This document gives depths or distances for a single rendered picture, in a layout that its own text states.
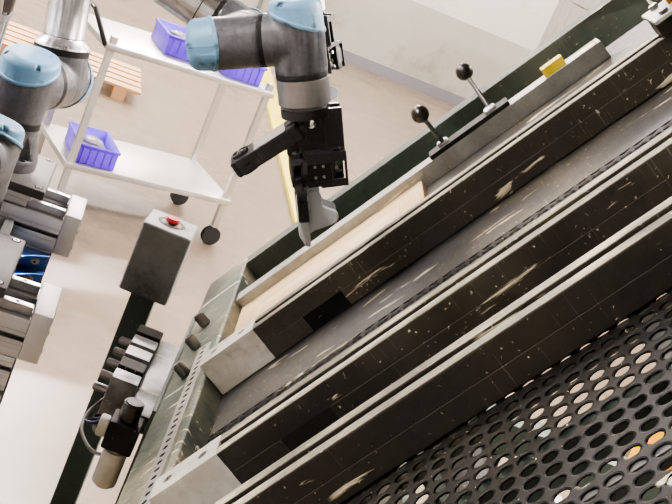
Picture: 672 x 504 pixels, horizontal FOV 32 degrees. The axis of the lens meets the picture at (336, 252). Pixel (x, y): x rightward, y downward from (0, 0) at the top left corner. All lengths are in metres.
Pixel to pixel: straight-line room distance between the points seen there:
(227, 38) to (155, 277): 1.22
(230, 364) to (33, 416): 1.62
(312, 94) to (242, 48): 0.12
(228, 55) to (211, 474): 0.59
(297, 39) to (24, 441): 2.17
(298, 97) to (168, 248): 1.17
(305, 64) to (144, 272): 1.24
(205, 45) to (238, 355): 0.70
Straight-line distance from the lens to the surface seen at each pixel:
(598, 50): 2.45
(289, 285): 2.45
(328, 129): 1.66
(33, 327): 1.96
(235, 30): 1.63
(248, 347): 2.12
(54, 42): 2.48
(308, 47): 1.61
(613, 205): 1.55
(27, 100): 2.37
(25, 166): 2.41
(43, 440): 3.59
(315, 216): 1.69
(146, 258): 2.75
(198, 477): 1.69
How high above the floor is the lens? 1.81
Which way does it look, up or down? 17 degrees down
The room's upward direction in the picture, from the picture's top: 24 degrees clockwise
